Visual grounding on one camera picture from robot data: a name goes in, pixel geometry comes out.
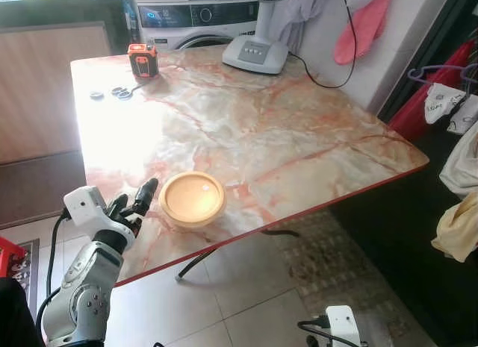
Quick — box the yellow round lidded bowl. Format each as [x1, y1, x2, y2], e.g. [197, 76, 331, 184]
[158, 170, 227, 231]

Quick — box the black metal table leg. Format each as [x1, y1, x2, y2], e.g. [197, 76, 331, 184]
[175, 246, 219, 281]
[261, 227, 301, 238]

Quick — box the white garment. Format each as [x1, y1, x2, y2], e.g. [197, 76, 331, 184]
[438, 122, 478, 198]

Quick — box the pale yellow cloth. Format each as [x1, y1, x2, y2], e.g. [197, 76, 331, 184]
[431, 190, 478, 263]

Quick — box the white printed sock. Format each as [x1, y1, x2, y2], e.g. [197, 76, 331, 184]
[423, 82, 468, 125]
[447, 93, 478, 135]

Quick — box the orange black tape measure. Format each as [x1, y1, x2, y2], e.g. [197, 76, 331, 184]
[128, 43, 161, 80]

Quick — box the wooden panel cabinet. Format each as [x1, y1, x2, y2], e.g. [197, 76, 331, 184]
[0, 22, 113, 166]

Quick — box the red fabric bag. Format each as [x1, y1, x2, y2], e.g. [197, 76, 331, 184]
[388, 40, 477, 143]

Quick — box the white standing fan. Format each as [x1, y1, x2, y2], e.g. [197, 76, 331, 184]
[222, 0, 305, 75]

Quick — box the purple clothes hanger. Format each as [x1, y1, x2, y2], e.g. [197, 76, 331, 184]
[407, 62, 478, 87]

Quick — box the white washing machine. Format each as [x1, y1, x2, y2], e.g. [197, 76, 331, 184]
[130, 0, 264, 51]

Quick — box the patterned floor rug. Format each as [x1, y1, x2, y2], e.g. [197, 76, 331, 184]
[265, 211, 423, 342]

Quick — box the grey hanging cloth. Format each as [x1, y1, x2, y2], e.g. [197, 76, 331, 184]
[269, 0, 352, 55]

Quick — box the pink hanging cloth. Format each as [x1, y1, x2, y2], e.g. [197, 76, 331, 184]
[333, 0, 394, 66]

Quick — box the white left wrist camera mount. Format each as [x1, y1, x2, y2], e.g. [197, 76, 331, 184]
[63, 186, 114, 240]

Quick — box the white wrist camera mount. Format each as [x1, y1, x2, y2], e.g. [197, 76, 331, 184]
[63, 186, 114, 240]
[325, 305, 361, 347]

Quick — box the black fan power cable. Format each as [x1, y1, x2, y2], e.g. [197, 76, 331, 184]
[287, 0, 358, 90]

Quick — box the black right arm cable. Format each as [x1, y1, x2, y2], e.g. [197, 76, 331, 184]
[297, 314, 359, 347]

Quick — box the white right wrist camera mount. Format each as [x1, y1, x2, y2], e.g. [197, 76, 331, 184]
[325, 305, 361, 347]

